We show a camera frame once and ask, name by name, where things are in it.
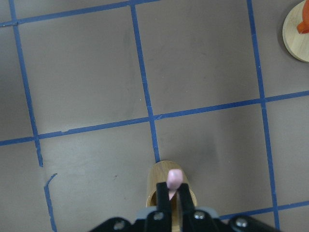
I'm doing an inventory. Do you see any wooden mug tree stand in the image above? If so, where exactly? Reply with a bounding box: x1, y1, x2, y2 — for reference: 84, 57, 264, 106
282, 0, 309, 63

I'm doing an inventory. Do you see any bamboo cylinder holder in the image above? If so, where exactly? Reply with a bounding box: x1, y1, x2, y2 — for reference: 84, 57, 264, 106
144, 160, 198, 232

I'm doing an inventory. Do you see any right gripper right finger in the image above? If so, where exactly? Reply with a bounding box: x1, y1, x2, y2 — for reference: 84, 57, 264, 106
178, 183, 195, 215

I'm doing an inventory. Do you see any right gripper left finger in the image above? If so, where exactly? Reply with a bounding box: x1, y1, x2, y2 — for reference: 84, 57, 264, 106
156, 182, 172, 215

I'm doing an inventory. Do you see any orange cup on stand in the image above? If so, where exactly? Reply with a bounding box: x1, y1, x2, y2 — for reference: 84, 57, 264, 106
296, 0, 309, 34

